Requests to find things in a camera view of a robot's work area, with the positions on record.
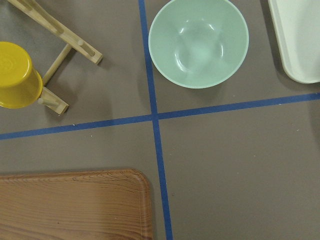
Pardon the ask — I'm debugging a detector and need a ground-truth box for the brown wooden tray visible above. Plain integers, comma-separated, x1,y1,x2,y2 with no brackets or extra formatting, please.
0,169,154,240

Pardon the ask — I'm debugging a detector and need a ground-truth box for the cream bear tray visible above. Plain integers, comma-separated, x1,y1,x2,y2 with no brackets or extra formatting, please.
268,0,320,84

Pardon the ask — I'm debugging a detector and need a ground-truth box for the pale green bowl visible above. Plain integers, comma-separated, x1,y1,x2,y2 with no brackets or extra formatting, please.
148,0,250,89

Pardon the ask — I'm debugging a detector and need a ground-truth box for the wooden drying rack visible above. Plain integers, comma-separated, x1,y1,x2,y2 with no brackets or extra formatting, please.
9,0,103,115

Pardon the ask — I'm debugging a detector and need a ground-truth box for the yellow mug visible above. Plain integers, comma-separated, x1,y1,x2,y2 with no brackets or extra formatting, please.
0,41,43,109

